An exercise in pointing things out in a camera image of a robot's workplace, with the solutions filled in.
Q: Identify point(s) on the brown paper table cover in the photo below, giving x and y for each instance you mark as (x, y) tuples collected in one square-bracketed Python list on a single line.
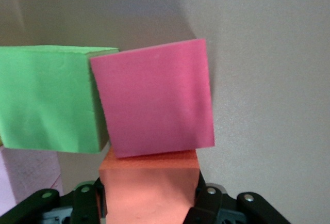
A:
[(270, 79)]

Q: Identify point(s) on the orange foam cube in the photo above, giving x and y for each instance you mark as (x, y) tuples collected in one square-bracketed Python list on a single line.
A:
[(149, 193)]

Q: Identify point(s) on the pink foam cube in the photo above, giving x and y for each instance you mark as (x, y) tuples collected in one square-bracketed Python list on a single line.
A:
[(28, 172)]

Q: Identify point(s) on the red foam cube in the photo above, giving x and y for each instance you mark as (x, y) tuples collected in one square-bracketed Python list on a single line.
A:
[(154, 100)]

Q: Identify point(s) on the green foam cube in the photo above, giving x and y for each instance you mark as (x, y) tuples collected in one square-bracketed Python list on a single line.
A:
[(46, 100)]

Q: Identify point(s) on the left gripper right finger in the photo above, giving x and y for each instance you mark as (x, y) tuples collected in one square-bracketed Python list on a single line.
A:
[(208, 203)]

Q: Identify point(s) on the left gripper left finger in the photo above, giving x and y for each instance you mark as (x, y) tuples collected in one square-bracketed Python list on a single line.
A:
[(82, 206)]

